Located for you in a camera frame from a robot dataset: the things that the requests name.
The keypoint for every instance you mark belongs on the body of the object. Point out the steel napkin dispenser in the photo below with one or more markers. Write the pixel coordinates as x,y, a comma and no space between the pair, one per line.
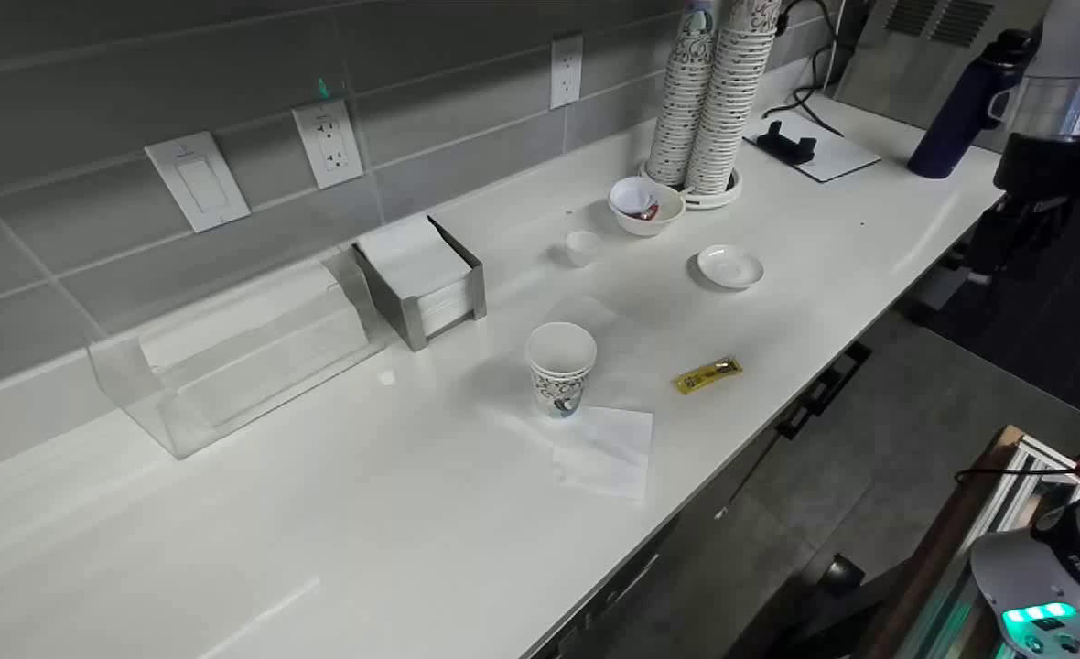
422,278

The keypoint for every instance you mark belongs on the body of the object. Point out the black charger block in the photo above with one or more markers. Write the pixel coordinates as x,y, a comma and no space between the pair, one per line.
782,149

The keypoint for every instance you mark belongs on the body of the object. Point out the patterned paper cup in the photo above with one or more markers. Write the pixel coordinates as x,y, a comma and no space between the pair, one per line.
560,359

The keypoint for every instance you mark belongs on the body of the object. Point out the tall paper cup stack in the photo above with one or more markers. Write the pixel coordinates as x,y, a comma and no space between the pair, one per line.
733,83

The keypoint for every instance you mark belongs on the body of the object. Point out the dark blue water bottle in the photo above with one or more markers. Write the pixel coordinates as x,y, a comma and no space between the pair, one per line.
967,108

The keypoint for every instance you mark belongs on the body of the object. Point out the small white wall outlet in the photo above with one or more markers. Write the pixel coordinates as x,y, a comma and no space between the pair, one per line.
566,70

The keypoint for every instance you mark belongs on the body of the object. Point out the yellow sachet packet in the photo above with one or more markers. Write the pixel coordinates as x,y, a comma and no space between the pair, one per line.
704,375

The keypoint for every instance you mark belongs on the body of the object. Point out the white paper napkin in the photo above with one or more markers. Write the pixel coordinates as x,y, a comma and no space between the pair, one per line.
607,453

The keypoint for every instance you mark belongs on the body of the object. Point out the white wall power outlet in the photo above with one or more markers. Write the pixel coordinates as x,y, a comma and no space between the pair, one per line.
333,145

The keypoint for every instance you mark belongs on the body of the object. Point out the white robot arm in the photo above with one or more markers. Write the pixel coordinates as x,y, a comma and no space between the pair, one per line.
1043,156

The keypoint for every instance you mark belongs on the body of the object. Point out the clear acrylic organizer box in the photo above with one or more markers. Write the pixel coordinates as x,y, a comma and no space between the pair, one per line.
223,363

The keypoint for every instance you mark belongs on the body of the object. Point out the white flat board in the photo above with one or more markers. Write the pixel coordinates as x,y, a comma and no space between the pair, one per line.
834,158

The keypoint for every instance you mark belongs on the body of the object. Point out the white wall switch plate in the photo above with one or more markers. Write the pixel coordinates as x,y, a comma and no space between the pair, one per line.
201,182

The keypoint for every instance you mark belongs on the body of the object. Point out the white bowl with wrappers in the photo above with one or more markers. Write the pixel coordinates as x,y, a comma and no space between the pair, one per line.
643,208

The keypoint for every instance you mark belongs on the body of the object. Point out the white saucer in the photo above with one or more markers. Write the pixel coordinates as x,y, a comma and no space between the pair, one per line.
729,270

